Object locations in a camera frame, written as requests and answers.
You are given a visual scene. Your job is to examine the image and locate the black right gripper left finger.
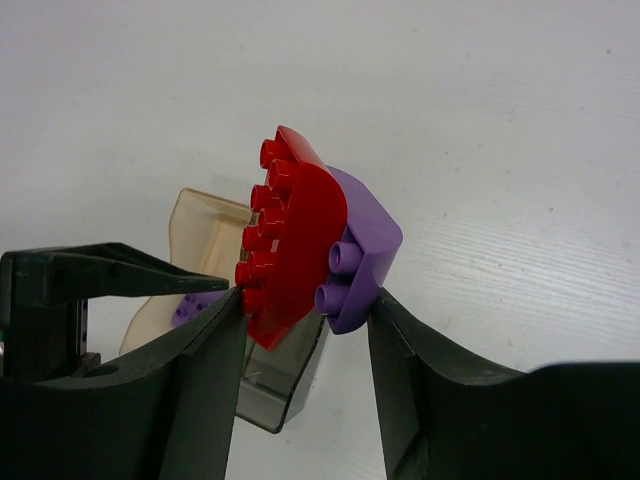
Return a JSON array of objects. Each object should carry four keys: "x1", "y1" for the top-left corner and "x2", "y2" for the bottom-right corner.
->
[{"x1": 1, "y1": 289, "x2": 247, "y2": 479}]

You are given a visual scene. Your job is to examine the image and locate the purple lego brick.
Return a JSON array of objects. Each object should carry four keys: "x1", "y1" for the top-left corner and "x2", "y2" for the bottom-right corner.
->
[
  {"x1": 315, "y1": 167, "x2": 403, "y2": 335},
  {"x1": 171, "y1": 291, "x2": 224, "y2": 328}
]

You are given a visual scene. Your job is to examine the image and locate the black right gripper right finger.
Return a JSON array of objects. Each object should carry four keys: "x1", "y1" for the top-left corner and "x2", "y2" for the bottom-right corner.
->
[{"x1": 368, "y1": 292, "x2": 639, "y2": 479}]

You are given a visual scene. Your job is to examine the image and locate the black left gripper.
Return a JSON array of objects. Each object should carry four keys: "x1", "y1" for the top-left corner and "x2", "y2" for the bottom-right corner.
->
[{"x1": 1, "y1": 242, "x2": 229, "y2": 383}]

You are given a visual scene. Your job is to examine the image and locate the wooden tray container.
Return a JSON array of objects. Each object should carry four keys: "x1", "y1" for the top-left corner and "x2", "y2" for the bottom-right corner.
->
[{"x1": 120, "y1": 188, "x2": 252, "y2": 355}]

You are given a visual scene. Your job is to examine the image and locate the grey plastic container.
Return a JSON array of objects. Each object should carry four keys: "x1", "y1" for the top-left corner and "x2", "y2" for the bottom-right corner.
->
[{"x1": 236, "y1": 311, "x2": 329, "y2": 434}]

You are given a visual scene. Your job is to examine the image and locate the red lego brick assembly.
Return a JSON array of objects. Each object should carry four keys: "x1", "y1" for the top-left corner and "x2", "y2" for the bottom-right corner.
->
[{"x1": 235, "y1": 126, "x2": 348, "y2": 350}]

